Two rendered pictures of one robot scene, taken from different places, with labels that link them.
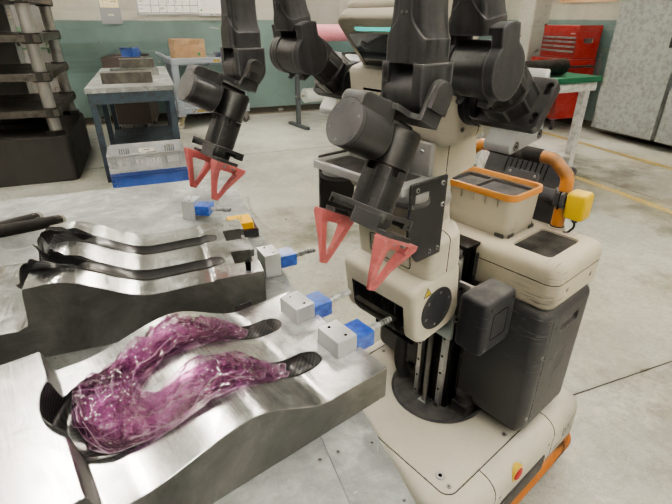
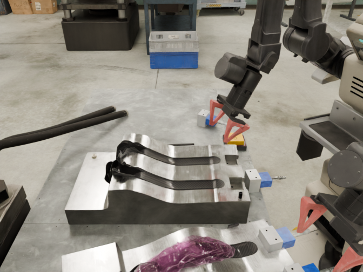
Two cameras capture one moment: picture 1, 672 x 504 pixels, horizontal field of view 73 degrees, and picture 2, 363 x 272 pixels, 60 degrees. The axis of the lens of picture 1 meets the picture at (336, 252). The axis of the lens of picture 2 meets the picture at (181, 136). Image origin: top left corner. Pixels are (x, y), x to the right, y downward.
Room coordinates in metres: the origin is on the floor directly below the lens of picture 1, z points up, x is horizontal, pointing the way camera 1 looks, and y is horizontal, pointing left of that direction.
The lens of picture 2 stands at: (0.10, 0.09, 1.50)
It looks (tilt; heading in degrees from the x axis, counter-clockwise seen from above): 34 degrees down; 21
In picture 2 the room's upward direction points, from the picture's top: straight up
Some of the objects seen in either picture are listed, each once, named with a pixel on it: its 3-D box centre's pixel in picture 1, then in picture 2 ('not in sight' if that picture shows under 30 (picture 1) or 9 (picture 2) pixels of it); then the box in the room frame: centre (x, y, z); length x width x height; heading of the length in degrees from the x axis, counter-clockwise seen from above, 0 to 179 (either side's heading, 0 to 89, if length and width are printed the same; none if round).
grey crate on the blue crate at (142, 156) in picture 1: (148, 156); (173, 41); (3.75, 1.57, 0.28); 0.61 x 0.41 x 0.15; 111
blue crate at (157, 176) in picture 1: (151, 176); (174, 55); (3.75, 1.57, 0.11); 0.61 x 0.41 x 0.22; 111
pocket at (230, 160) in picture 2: (235, 242); (232, 164); (0.88, 0.22, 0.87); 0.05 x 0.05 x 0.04; 21
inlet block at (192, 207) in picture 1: (208, 208); (214, 121); (1.19, 0.36, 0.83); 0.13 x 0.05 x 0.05; 83
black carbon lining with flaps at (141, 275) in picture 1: (123, 250); (163, 164); (0.75, 0.39, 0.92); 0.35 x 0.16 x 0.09; 111
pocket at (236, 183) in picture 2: (245, 264); (237, 188); (0.78, 0.18, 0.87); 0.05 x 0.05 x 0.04; 21
